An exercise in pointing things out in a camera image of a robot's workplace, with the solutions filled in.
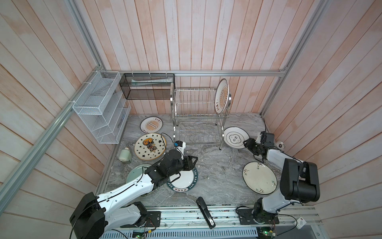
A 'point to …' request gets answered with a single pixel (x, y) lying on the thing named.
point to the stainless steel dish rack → (195, 120)
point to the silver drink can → (280, 145)
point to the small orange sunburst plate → (151, 124)
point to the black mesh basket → (147, 86)
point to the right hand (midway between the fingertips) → (246, 142)
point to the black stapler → (205, 212)
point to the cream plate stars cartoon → (150, 146)
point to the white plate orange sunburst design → (221, 96)
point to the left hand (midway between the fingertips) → (195, 162)
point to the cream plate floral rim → (259, 178)
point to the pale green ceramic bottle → (125, 156)
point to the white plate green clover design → (234, 137)
